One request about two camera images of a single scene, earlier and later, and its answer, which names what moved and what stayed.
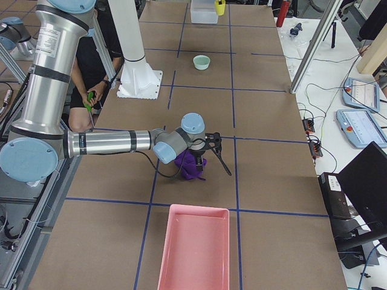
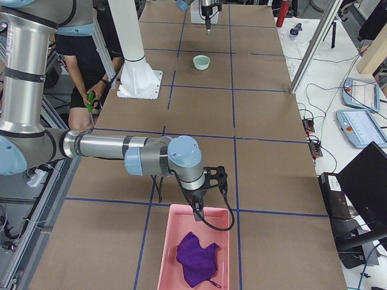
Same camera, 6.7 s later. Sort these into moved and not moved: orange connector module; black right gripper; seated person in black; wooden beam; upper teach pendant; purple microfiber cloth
Moved: black right gripper; purple microfiber cloth
Not moved: orange connector module; wooden beam; seated person in black; upper teach pendant
